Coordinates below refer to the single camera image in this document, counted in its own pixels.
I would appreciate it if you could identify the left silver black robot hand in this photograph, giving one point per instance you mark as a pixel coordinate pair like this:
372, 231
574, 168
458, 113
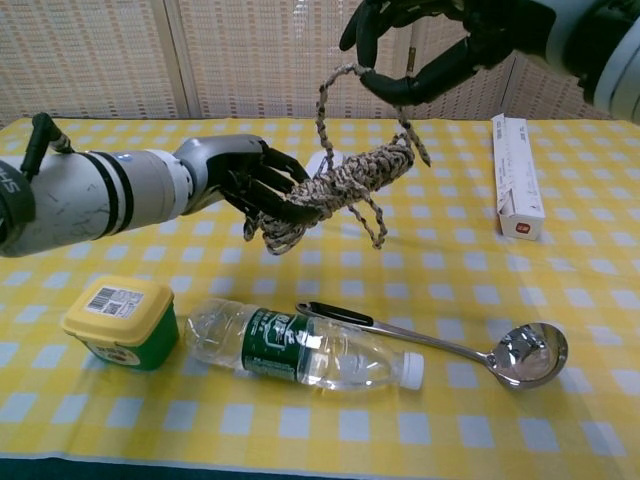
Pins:
215, 165

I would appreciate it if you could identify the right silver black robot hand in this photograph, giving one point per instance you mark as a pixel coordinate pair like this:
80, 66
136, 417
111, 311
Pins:
500, 30

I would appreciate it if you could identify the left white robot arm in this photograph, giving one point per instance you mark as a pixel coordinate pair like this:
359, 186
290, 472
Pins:
90, 200

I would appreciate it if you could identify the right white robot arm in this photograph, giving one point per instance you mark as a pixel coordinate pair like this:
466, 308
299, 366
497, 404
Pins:
615, 50

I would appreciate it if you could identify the woven bamboo screen panel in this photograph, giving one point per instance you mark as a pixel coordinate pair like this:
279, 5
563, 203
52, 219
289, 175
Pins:
550, 95
85, 55
260, 55
450, 110

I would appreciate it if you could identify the brass screen hinge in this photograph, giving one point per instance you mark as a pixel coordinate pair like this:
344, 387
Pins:
412, 57

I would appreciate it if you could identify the long white cardboard box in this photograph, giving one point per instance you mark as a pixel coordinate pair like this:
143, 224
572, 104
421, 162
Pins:
520, 200

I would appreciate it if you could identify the yellow lidded green tub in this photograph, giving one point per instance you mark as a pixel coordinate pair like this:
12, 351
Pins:
120, 320

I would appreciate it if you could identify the clear green-label plastic bottle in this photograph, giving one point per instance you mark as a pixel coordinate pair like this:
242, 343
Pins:
280, 345

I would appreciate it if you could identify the yellow white checkered tablecloth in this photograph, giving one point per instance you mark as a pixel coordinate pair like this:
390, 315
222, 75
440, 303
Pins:
450, 280

